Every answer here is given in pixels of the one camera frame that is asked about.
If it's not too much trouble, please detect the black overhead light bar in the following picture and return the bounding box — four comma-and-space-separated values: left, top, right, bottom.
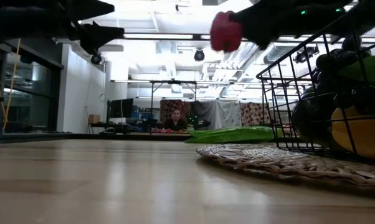
55, 30, 331, 43

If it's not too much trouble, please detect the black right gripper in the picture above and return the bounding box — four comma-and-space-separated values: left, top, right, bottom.
230, 0, 350, 50

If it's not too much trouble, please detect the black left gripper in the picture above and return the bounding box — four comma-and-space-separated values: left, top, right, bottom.
0, 0, 125, 55

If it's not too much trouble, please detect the grey cloth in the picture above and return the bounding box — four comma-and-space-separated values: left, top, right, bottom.
190, 100, 219, 130

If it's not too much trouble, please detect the black aluminium table frame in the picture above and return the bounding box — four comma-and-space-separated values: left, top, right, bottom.
0, 132, 193, 144

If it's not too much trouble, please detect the wire mesh basket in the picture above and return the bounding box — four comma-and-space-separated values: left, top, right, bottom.
195, 143, 375, 187

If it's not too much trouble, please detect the yellow power cable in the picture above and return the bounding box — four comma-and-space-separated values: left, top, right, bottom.
0, 39, 22, 130

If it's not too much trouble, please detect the yellow orange starfruit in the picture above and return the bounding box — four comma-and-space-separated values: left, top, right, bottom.
330, 105, 375, 160

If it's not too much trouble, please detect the silver ventilation duct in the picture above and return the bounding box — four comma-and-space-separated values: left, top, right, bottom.
263, 43, 300, 65

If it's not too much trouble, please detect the black metal rack frame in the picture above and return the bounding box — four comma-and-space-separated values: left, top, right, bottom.
111, 79, 234, 134

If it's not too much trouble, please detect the black computer monitor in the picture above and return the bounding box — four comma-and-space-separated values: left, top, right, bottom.
107, 98, 135, 119

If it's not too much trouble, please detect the long green leafy vegetable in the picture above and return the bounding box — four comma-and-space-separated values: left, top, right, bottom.
184, 126, 283, 144

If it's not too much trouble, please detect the black grape bunch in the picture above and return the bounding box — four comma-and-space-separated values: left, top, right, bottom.
310, 35, 375, 110

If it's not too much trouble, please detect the red patterned cloth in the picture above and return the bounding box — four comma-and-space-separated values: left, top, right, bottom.
159, 99, 192, 124

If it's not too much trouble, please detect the person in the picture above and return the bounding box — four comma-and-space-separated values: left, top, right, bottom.
162, 108, 188, 131

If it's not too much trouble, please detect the red bell pepper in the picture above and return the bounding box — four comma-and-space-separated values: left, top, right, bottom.
209, 11, 244, 53

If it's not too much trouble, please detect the white cloth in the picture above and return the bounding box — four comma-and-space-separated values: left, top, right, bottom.
217, 101, 242, 128

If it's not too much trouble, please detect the dark purple round fruit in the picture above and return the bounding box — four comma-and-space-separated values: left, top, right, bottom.
292, 91, 339, 146

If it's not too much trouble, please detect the black wire basket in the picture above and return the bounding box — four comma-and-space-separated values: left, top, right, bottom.
255, 12, 375, 164

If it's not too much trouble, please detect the brown floral cloth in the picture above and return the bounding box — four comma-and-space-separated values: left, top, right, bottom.
239, 101, 271, 125

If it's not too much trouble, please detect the black ceiling spotlight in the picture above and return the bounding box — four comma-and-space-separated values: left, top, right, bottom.
293, 45, 320, 65
193, 49, 206, 62
90, 52, 103, 65

